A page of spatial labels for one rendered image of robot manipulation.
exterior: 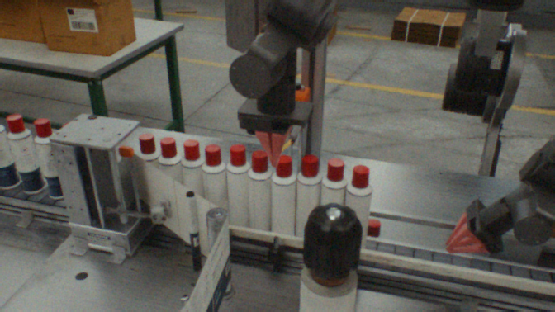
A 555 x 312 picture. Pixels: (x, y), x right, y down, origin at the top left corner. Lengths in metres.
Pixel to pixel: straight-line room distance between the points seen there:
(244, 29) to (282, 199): 0.34
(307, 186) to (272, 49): 0.44
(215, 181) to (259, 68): 0.48
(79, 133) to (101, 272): 0.28
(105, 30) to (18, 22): 0.57
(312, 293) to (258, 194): 0.34
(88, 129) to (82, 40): 1.59
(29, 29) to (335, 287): 2.40
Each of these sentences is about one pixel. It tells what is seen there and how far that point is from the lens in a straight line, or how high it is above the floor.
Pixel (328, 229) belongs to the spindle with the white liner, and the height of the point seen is 1.17.
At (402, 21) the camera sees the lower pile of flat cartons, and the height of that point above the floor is 0.21.
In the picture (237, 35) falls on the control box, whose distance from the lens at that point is 0.96.
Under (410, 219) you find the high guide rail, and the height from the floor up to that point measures 0.96.
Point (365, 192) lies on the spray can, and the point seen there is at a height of 1.04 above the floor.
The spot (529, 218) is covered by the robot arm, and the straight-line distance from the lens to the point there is 0.92.
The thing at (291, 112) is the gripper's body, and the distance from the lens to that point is 0.73.
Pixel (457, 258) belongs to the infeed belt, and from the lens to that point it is 1.14.
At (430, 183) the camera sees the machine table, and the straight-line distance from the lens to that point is 1.45.
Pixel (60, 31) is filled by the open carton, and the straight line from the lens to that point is 2.67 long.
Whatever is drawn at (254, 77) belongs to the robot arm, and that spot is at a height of 1.37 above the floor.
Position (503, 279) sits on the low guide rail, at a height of 0.91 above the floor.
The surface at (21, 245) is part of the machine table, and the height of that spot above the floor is 0.83.
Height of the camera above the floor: 1.60
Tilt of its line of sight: 31 degrees down
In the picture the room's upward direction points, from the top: straight up
